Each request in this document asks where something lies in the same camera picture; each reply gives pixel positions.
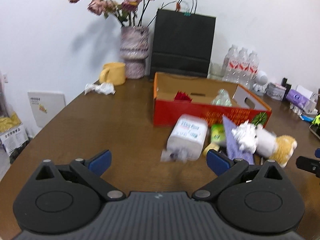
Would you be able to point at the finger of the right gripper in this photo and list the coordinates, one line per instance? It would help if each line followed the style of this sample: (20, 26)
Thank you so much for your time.
(307, 164)
(317, 153)

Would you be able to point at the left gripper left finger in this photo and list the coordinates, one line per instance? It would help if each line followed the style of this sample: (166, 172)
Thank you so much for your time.
(88, 172)

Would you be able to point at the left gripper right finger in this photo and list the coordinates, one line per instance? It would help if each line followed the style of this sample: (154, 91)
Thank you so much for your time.
(229, 172)

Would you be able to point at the purple fabric pouch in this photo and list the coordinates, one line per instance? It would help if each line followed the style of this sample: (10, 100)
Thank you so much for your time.
(232, 147)

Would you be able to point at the yellow eraser block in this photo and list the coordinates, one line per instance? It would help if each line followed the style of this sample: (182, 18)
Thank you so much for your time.
(211, 146)

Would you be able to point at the yellow white plush toy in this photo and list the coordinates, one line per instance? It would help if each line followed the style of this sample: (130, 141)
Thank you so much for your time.
(277, 148)

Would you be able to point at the green packet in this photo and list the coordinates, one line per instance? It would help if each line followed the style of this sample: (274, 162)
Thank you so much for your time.
(217, 135)

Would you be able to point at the white wet wipes container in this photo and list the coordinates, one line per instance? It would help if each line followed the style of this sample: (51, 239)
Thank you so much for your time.
(186, 140)

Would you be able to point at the iridescent plastic wrap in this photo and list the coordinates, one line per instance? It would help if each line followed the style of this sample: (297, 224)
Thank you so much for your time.
(222, 99)

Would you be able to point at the red rose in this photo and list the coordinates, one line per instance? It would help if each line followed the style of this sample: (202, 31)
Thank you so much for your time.
(182, 96)

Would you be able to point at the white tissue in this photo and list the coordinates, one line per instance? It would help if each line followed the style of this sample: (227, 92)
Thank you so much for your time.
(246, 137)

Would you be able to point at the neon green toy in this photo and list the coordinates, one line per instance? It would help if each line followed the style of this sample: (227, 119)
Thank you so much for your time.
(316, 121)

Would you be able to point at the purple tissue pack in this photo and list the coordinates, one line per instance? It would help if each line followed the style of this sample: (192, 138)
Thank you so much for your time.
(297, 99)

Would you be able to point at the black small bottle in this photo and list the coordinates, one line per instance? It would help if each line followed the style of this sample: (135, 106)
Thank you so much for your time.
(287, 87)

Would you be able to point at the small tin box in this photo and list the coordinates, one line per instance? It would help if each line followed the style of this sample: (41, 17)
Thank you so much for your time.
(275, 91)

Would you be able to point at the crumpled white paper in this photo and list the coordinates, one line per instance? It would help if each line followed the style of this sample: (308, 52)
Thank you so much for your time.
(104, 88)

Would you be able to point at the red cardboard box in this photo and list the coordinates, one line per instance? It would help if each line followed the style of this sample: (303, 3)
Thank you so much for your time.
(166, 111)

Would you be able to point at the white astronaut figurine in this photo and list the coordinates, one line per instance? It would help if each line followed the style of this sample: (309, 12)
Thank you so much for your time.
(260, 81)

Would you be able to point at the water bottle left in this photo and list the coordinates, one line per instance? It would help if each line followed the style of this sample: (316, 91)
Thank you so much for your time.
(230, 64)

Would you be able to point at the water bottle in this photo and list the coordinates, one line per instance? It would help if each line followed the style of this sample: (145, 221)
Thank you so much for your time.
(243, 65)
(253, 67)
(230, 64)

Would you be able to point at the glass jar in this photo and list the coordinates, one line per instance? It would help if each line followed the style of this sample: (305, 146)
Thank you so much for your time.
(215, 71)

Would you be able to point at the yellow mug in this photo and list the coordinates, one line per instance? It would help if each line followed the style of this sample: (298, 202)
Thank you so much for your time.
(114, 73)

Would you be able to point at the water bottle right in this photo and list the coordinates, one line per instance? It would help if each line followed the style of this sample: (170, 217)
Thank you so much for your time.
(253, 67)

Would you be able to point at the water bottle middle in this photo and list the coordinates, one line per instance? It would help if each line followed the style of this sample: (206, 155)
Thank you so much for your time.
(243, 65)

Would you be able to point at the purple ceramic vase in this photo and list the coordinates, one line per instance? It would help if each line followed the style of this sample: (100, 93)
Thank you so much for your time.
(134, 49)

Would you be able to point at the black paper bag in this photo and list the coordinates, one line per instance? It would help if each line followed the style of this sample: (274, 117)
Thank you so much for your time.
(182, 45)

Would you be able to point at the teal binder clip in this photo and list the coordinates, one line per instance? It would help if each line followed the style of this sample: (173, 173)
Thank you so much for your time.
(187, 14)

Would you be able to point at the dried pink roses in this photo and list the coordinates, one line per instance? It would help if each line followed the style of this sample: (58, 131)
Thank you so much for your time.
(127, 11)

